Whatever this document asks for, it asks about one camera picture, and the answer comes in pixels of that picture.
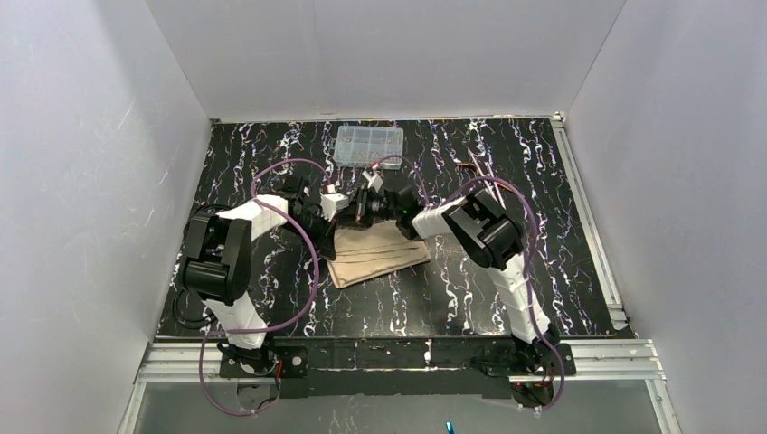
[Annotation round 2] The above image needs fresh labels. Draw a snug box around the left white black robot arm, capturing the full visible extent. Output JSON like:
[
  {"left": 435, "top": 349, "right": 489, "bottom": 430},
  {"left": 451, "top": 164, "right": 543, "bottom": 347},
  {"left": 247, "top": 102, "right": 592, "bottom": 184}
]
[{"left": 178, "top": 175, "right": 349, "bottom": 350}]

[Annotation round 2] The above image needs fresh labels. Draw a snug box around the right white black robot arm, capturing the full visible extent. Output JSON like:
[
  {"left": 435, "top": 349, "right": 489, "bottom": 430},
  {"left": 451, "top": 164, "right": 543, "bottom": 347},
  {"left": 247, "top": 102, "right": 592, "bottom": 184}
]
[{"left": 328, "top": 186, "right": 550, "bottom": 344}]

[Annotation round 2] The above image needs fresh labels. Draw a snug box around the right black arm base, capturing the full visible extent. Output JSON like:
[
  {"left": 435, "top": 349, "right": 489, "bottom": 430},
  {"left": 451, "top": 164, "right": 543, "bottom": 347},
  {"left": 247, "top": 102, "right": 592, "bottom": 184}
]
[{"left": 469, "top": 340, "right": 577, "bottom": 376}]

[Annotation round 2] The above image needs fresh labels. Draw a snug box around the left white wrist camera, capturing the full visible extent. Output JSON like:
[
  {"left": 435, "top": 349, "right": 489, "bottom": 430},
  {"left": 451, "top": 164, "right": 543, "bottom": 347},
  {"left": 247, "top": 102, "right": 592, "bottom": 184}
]
[{"left": 320, "top": 193, "right": 349, "bottom": 221}]

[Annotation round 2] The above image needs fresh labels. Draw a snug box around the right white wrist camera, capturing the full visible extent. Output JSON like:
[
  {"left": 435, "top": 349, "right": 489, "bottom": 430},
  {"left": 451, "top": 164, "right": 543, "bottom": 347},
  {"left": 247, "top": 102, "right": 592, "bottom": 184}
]
[{"left": 363, "top": 169, "right": 384, "bottom": 193}]

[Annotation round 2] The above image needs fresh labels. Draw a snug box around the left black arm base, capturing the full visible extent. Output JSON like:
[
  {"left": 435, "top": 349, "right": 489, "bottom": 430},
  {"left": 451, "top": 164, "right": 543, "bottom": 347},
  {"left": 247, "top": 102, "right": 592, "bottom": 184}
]
[{"left": 219, "top": 345, "right": 308, "bottom": 379}]

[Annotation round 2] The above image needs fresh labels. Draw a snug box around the aluminium frame rail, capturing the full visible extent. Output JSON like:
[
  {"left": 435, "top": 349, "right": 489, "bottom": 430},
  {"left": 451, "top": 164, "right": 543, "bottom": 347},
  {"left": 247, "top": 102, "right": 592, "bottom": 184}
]
[{"left": 136, "top": 339, "right": 667, "bottom": 383}]

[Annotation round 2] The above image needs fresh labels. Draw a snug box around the clear plastic screw box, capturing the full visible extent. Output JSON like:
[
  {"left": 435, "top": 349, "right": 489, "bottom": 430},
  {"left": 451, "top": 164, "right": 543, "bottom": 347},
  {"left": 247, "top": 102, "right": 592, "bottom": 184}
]
[{"left": 334, "top": 126, "right": 404, "bottom": 170}]

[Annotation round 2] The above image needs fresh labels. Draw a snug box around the beige cloth napkin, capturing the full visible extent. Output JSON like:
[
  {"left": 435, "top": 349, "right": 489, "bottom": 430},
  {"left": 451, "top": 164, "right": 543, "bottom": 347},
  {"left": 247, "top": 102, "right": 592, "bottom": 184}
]
[{"left": 327, "top": 221, "right": 431, "bottom": 289}]

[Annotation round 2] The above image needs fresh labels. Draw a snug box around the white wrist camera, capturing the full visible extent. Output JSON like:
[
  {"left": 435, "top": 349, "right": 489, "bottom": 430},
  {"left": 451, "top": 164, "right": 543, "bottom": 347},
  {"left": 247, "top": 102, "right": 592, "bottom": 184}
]
[
  {"left": 363, "top": 169, "right": 384, "bottom": 193},
  {"left": 320, "top": 193, "right": 349, "bottom": 221}
]

